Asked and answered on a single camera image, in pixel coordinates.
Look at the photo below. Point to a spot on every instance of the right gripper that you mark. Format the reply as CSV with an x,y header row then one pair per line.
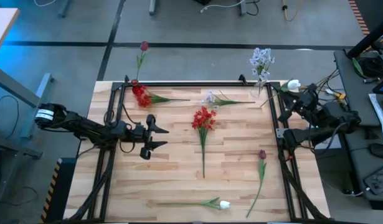
x,y
306,102

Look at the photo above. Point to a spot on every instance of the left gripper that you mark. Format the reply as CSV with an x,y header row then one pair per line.
x,y
141,133

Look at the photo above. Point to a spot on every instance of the white artificial tulip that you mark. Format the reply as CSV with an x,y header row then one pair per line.
x,y
294,84

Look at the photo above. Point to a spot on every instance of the red artificial flower bunch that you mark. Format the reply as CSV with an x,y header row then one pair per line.
x,y
143,98
203,119

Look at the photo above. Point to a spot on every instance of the white artificial flower bunch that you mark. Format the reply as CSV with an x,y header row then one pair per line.
x,y
261,57
210,99

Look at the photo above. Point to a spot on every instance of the dark red artificial tulip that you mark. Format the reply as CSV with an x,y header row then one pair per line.
x,y
144,46
262,154

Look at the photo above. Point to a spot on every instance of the green foreground flower stem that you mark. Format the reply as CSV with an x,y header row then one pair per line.
x,y
224,205

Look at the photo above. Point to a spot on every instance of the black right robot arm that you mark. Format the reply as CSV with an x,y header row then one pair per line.
x,y
334,116

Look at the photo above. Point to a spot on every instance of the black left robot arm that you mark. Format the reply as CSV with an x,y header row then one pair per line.
x,y
85,127

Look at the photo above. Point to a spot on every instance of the clear glass vase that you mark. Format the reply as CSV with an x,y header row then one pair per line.
x,y
257,91

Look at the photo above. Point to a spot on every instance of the red glass vase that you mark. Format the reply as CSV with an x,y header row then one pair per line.
x,y
134,82

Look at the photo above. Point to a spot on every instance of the silver mounting plate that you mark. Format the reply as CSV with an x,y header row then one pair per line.
x,y
279,134

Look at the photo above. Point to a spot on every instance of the grey side desk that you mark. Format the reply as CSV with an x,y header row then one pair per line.
x,y
357,93

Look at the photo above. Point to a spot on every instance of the white paper strip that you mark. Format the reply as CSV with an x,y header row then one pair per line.
x,y
378,112

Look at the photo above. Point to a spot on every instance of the black diagonal pole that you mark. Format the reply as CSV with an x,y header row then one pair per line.
x,y
370,37

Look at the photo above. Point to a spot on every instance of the black computer mouse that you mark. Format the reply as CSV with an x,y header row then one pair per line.
x,y
381,151

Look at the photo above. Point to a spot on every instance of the grey metal desk leg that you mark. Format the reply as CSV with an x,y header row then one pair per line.
x,y
243,7
64,9
152,7

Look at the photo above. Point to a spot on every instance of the hazard-striped dark cart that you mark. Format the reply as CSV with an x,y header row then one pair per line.
x,y
62,186

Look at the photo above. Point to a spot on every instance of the light wooden desk top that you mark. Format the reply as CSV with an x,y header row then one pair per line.
x,y
1,28

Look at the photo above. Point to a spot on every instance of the small dark frame bracket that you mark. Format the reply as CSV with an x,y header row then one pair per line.
x,y
242,79
126,78

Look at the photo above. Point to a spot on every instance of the grey metal desk frame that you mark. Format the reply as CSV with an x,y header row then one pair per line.
x,y
10,87

